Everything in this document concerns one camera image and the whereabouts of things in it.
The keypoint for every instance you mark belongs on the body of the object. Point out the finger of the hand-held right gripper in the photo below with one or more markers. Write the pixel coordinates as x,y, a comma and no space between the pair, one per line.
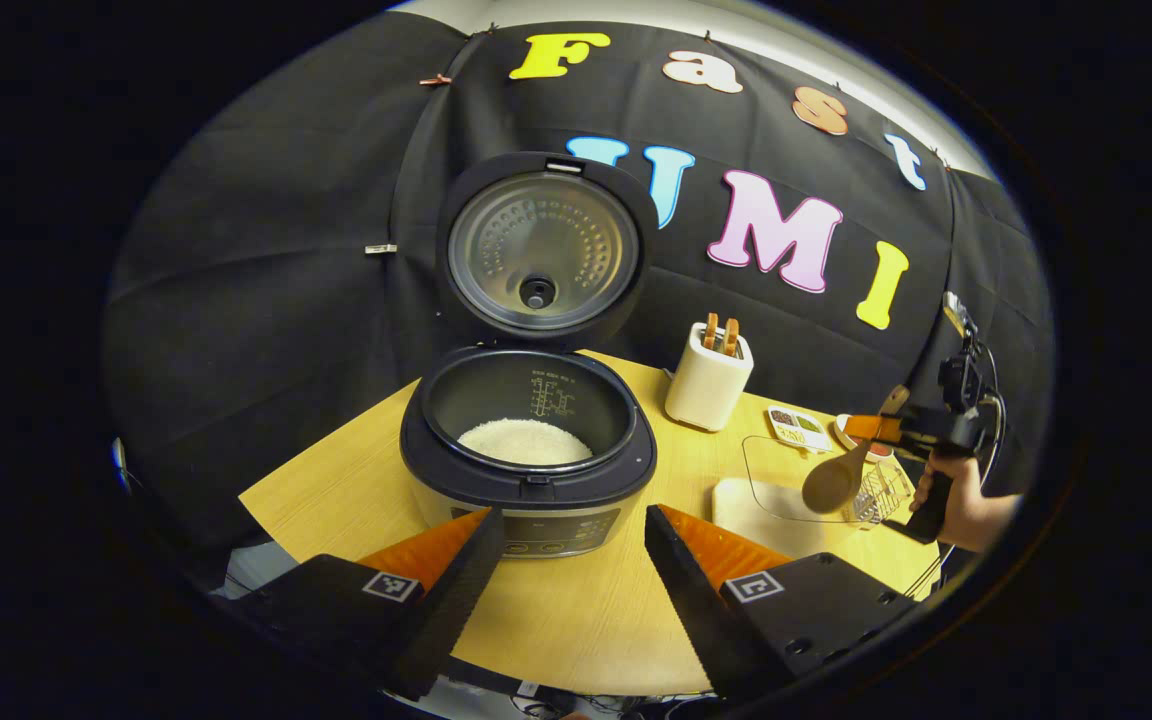
871,429

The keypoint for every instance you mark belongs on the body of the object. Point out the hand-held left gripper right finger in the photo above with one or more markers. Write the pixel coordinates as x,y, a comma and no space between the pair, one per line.
696,610

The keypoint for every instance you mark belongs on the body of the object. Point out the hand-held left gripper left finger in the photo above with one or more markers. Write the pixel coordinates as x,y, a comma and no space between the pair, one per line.
456,590

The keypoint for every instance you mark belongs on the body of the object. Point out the wooden spoon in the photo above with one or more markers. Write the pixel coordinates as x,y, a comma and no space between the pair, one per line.
833,482

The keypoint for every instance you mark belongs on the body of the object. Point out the dark grey rice cooker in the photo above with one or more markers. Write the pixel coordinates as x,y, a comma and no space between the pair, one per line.
556,525

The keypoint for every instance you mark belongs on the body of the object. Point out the clear rice container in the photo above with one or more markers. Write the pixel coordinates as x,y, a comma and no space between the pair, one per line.
746,500

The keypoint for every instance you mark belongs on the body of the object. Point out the white rice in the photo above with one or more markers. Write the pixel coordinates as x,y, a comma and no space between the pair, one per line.
526,442

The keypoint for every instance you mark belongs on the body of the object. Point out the round white plate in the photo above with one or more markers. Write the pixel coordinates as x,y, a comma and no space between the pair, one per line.
842,432

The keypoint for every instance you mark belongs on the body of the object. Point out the white divided grain tray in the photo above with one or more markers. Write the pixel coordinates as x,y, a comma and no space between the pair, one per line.
798,428

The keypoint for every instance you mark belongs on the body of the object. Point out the brown toast slice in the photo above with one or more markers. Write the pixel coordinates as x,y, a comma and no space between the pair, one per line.
731,337
710,330

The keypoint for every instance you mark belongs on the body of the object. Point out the white toaster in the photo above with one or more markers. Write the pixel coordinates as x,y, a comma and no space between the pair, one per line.
706,390

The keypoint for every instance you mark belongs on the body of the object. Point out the pink clothes peg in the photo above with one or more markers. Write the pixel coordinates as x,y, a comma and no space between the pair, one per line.
436,80

